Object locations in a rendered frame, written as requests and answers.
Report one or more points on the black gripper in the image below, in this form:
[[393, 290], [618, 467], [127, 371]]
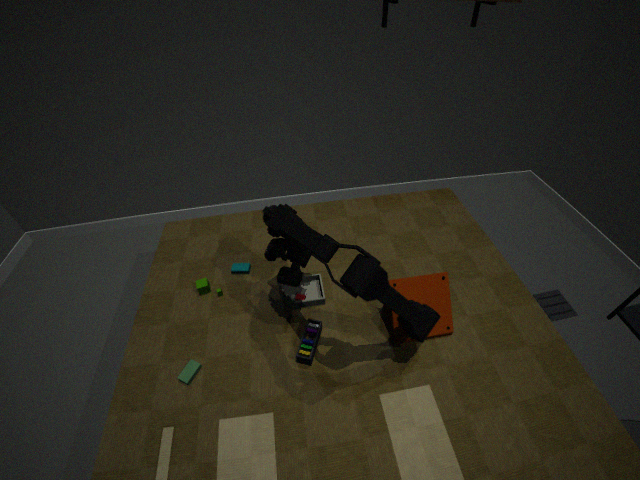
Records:
[[299, 256]]

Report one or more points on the green cube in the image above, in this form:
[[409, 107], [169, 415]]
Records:
[[202, 286]]

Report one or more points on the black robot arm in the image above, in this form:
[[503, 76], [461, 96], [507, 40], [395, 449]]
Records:
[[364, 277]]

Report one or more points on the green rectangular block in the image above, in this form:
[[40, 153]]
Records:
[[189, 372]]

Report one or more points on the teal flat block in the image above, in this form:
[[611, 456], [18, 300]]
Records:
[[241, 268]]

